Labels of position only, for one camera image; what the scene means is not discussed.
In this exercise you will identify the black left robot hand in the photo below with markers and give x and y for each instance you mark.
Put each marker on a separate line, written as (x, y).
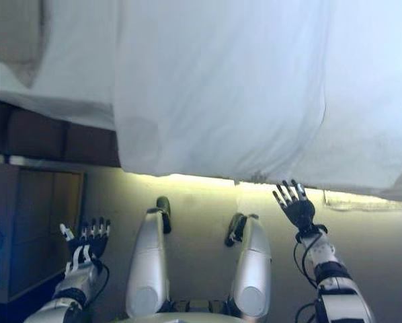
(86, 244)

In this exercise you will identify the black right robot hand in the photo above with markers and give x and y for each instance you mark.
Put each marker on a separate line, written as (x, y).
(298, 210)

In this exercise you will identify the white duvet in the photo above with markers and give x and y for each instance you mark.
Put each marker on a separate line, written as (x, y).
(221, 84)

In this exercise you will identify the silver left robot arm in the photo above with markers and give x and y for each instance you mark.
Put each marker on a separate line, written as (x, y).
(76, 282)

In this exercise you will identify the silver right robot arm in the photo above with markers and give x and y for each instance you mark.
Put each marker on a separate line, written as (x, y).
(335, 279)

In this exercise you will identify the yellow under-bed light strip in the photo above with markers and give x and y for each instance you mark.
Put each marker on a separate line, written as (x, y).
(187, 180)

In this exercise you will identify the wooden nightstand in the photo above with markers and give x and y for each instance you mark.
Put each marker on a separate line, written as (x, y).
(36, 228)

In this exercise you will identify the silver left robot leg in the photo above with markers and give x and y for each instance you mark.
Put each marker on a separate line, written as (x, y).
(147, 262)

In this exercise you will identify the silver robot leg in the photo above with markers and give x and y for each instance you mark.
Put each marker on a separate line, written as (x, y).
(254, 266)
(147, 262)

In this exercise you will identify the silver right robot leg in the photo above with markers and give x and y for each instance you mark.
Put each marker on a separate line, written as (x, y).
(254, 266)

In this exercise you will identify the light patterned rug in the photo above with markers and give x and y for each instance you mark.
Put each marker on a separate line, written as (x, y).
(372, 203)

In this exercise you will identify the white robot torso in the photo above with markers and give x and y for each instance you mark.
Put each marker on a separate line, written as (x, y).
(187, 318)

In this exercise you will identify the beige fringed bedspread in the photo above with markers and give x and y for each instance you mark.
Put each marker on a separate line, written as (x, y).
(372, 101)

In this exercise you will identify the large beige pillow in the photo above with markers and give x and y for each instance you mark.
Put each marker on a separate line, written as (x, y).
(9, 30)

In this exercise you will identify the brown upholstered bed frame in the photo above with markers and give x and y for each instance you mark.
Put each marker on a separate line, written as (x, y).
(53, 138)

